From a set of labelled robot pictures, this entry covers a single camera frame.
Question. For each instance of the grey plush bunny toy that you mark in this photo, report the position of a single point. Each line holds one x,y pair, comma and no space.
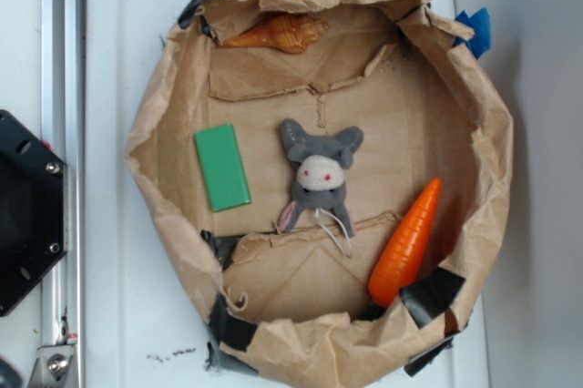
320,183

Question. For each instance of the aluminium extrusion rail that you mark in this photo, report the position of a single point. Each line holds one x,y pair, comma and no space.
61,357

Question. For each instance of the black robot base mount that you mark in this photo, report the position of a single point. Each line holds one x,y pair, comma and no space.
33,181

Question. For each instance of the brown paper bag container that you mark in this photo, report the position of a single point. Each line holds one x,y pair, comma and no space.
289,306

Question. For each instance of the tan spiral seashell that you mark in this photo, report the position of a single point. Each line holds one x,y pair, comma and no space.
289,33

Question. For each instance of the orange plastic carrot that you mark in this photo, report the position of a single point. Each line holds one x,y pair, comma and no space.
403,255

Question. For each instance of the white plastic tray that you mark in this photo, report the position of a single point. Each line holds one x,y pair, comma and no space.
139,328

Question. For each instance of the green rectangular block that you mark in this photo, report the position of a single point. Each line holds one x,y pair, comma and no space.
222,168

